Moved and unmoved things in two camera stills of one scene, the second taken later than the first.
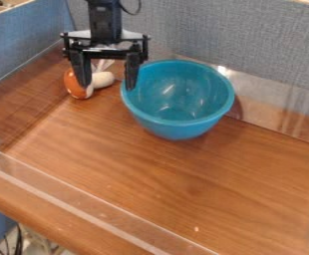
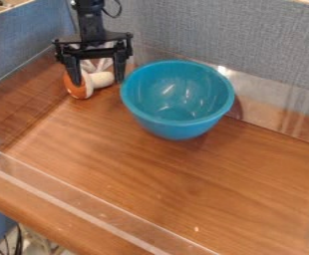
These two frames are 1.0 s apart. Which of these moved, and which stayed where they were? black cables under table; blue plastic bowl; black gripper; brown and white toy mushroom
Moved: black gripper
Stayed: black cables under table; brown and white toy mushroom; blue plastic bowl
